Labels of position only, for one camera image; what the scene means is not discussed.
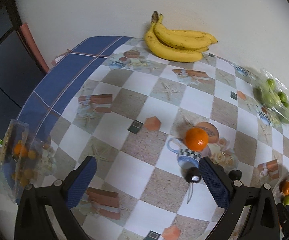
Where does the black plum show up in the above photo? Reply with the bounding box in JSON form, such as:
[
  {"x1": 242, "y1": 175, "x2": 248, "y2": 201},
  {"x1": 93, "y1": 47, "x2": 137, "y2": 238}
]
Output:
[
  {"x1": 185, "y1": 167, "x2": 201, "y2": 183},
  {"x1": 228, "y1": 170, "x2": 242, "y2": 181}
]

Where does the checkered vinyl tablecloth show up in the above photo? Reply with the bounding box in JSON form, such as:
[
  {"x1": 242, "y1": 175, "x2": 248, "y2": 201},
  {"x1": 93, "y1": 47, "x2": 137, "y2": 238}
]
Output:
[{"x1": 0, "y1": 36, "x2": 289, "y2": 240}]

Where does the clear plastic fruit box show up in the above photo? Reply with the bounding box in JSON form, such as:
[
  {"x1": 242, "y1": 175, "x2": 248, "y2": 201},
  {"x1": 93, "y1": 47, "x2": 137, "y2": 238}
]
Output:
[{"x1": 251, "y1": 69, "x2": 289, "y2": 126}]

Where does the orange tangerine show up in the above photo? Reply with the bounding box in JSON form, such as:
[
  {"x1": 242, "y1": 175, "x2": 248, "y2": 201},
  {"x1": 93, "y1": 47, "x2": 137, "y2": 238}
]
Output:
[
  {"x1": 281, "y1": 180, "x2": 289, "y2": 196},
  {"x1": 184, "y1": 127, "x2": 208, "y2": 152}
]

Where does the plastic bag of kumquats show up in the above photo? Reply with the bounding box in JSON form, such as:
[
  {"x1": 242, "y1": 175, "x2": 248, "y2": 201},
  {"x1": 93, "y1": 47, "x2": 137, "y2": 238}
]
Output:
[{"x1": 0, "y1": 119, "x2": 50, "y2": 203}]

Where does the yellow banana bunch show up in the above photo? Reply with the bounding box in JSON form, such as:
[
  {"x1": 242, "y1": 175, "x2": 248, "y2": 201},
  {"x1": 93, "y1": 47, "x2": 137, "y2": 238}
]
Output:
[{"x1": 144, "y1": 11, "x2": 218, "y2": 63}]

